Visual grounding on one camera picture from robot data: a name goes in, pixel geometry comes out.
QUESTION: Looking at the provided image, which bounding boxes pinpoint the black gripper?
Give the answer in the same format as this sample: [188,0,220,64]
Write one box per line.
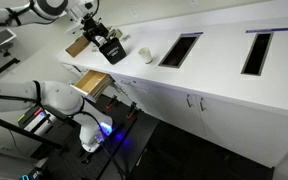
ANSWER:
[81,16,112,47]

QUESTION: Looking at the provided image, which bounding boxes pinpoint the black landfill bin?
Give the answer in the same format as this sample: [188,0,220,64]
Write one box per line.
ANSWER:
[98,37,127,66]

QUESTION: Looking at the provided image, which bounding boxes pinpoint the open wooden drawer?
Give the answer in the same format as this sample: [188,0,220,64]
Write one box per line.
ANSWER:
[70,69,113,104]

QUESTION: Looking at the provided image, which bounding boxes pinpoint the small metallic counter item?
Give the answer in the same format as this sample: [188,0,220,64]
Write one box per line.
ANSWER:
[120,33,132,42]

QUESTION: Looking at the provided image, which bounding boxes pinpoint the brown cardboard box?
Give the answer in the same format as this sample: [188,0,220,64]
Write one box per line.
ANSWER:
[65,34,91,58]

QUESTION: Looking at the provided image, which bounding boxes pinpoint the white paper cup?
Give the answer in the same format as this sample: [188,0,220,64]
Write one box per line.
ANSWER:
[137,47,154,65]

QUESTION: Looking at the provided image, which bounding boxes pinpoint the black clamp orange tip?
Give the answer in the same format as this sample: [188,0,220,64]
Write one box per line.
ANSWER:
[105,94,118,111]
[125,101,138,120]

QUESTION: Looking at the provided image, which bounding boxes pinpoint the controller box coloured labels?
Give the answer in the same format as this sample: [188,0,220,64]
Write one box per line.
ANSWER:
[17,105,57,136]

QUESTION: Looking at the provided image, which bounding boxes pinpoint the black diagonal metal bar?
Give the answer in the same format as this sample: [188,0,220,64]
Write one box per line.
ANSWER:
[0,113,64,150]

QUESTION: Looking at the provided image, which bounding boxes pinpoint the white counter cabinet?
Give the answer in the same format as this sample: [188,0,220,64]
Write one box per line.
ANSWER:
[56,0,288,169]

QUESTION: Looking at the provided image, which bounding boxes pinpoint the dark device blue light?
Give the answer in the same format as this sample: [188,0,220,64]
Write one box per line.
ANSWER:
[17,166,48,180]

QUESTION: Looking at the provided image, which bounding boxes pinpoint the black camera on stand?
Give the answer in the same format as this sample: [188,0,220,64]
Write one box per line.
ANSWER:
[0,42,14,54]

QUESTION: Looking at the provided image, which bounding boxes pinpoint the black camera stand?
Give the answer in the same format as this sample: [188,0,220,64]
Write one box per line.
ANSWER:
[0,49,21,81]

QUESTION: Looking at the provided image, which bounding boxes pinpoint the metal cabinet door handle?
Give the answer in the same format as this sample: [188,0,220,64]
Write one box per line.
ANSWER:
[186,93,194,109]
[199,97,207,113]

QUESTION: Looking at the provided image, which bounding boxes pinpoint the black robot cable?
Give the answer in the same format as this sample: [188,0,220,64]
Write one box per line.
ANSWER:
[73,111,132,180]

